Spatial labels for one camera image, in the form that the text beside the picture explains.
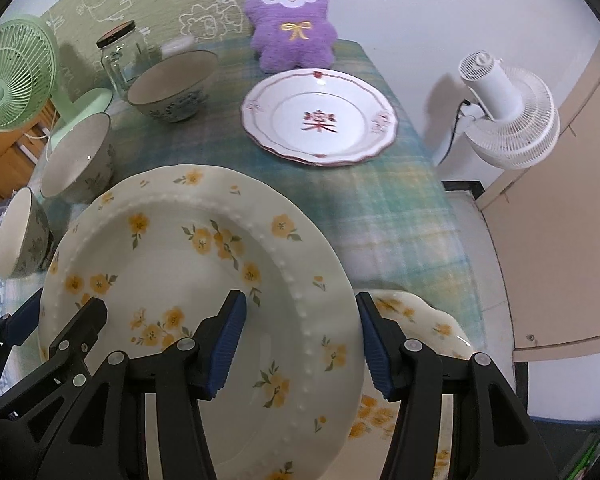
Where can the green desk fan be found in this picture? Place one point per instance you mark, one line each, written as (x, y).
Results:
(10, 75)

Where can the purple plush toy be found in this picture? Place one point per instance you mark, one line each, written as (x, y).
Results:
(290, 35)

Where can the scalloped yellow floral plate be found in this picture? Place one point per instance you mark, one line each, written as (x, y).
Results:
(430, 325)

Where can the beige board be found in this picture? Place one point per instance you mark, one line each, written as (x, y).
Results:
(555, 260)

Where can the green printed wall cloth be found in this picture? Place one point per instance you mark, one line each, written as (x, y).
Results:
(155, 0)

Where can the cotton swab container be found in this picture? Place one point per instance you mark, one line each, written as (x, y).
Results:
(177, 46)

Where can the wooden cabinet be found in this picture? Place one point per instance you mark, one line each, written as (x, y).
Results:
(0, 160)

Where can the large blue floral ceramic bowl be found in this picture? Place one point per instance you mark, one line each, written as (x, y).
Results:
(180, 75)

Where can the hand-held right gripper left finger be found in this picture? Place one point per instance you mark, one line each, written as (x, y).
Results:
(225, 345)

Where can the white plate with red rim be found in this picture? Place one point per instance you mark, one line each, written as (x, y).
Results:
(290, 115)

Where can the large yellow floral plate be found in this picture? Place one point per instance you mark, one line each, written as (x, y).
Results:
(180, 260)

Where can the white desk fan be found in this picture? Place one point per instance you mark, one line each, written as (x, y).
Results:
(500, 90)

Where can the dark container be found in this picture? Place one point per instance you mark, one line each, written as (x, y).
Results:
(565, 445)

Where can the glass jar with lid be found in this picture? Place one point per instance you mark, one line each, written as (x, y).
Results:
(122, 55)

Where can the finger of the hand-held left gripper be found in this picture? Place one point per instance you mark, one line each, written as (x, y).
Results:
(75, 330)
(22, 317)

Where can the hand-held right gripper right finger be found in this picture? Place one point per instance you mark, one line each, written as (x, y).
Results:
(376, 347)

